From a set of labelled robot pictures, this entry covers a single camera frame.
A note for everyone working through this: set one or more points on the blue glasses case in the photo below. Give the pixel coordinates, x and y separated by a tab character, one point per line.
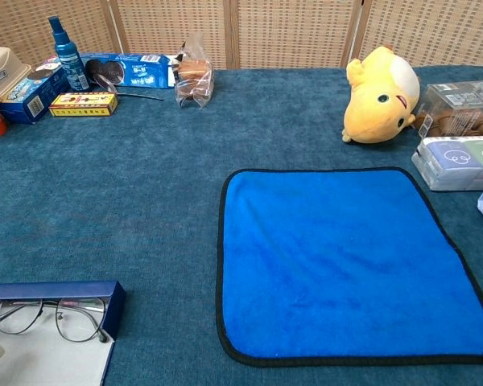
64	362

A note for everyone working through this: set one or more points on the thin wire-frame eyeglasses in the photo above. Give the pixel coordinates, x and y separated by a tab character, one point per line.
78	321

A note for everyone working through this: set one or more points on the teal table cover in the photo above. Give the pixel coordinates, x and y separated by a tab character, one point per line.
104	193

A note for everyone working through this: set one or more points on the short blue cookie box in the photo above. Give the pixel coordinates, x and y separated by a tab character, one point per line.
28	96

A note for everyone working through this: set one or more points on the small yellow box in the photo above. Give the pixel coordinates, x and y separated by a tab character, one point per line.
84	105

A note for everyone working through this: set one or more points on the beige lunch box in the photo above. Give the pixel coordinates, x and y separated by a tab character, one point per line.
4	68

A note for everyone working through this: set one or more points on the metal spoon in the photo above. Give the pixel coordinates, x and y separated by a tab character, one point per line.
104	84

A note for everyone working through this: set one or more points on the blue spray bottle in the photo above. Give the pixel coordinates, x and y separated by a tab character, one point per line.
68	60

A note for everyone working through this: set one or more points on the long blue cookie box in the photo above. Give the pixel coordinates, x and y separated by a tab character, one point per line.
145	72

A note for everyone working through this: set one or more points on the clear bag of bread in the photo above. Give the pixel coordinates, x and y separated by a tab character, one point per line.
193	76

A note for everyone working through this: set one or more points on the blue microfiber cloth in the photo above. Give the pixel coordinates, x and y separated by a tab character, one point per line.
338	261

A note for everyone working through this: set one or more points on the woven folding screen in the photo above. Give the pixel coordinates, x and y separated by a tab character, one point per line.
290	32

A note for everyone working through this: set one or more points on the yellow plush chick toy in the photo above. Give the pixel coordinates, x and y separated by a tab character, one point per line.
378	108

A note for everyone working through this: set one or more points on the pastel pocket tissue multipack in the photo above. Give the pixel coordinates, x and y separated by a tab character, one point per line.
451	161

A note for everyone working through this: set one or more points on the clear box brown figurines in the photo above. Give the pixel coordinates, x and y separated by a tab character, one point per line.
459	104

